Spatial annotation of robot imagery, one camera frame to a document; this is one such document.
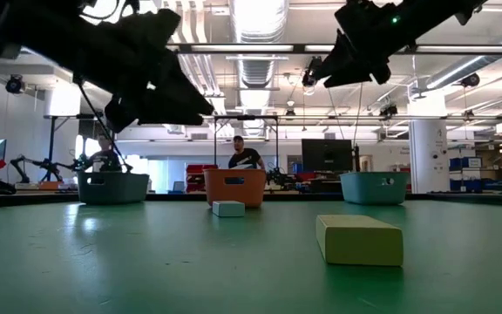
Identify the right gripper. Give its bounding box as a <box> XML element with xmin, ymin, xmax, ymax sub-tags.
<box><xmin>314</xmin><ymin>0</ymin><xmax>417</xmax><ymax>88</ymax></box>

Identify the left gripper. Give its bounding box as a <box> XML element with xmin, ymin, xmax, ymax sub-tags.
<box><xmin>76</xmin><ymin>9</ymin><xmax>215</xmax><ymax>126</ymax></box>

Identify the light blue block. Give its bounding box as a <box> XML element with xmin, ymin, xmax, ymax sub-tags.
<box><xmin>212</xmin><ymin>200</ymin><xmax>247</xmax><ymax>218</ymax></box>

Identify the yellow-green block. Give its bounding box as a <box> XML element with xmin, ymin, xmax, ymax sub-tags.
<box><xmin>315</xmin><ymin>214</ymin><xmax>404</xmax><ymax>267</ymax></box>

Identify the red bin shelf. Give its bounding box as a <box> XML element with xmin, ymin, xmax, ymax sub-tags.
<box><xmin>185</xmin><ymin>163</ymin><xmax>218</xmax><ymax>194</ymax></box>

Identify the person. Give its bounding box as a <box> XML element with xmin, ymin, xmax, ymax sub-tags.
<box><xmin>227</xmin><ymin>134</ymin><xmax>266</xmax><ymax>170</ymax></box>
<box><xmin>87</xmin><ymin>134</ymin><xmax>124</xmax><ymax>173</ymax></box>

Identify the large black monitor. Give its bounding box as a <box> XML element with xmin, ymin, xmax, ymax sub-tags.
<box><xmin>301</xmin><ymin>138</ymin><xmax>354</xmax><ymax>173</ymax></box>

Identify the orange plastic bin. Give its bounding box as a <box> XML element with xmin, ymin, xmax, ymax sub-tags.
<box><xmin>202</xmin><ymin>167</ymin><xmax>268</xmax><ymax>208</ymax></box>

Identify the dark grey plastic bin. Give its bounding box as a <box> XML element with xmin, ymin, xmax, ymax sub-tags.
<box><xmin>76</xmin><ymin>171</ymin><xmax>151</xmax><ymax>205</ymax></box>

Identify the white pillar with cameras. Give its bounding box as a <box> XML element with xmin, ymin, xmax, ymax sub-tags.
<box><xmin>408</xmin><ymin>93</ymin><xmax>448</xmax><ymax>195</ymax></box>

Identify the teal plastic bin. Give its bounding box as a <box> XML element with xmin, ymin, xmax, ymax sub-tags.
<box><xmin>339</xmin><ymin>171</ymin><xmax>410</xmax><ymax>206</ymax></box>

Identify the blue storage bin row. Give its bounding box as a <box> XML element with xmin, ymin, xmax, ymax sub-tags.
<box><xmin>449</xmin><ymin>156</ymin><xmax>483</xmax><ymax>170</ymax></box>
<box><xmin>449</xmin><ymin>178</ymin><xmax>502</xmax><ymax>192</ymax></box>

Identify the black ceiling cable reel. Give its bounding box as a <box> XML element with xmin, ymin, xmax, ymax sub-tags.
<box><xmin>302</xmin><ymin>56</ymin><xmax>322</xmax><ymax>88</ymax></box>
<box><xmin>459</xmin><ymin>72</ymin><xmax>481</xmax><ymax>88</ymax></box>
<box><xmin>5</xmin><ymin>73</ymin><xmax>26</xmax><ymax>95</ymax></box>

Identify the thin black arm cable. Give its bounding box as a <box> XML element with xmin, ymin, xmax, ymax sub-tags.
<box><xmin>74</xmin><ymin>78</ymin><xmax>133</xmax><ymax>173</ymax></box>

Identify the round silver ventilation duct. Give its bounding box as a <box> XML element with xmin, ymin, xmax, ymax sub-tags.
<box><xmin>228</xmin><ymin>0</ymin><xmax>290</xmax><ymax>136</ymax></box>

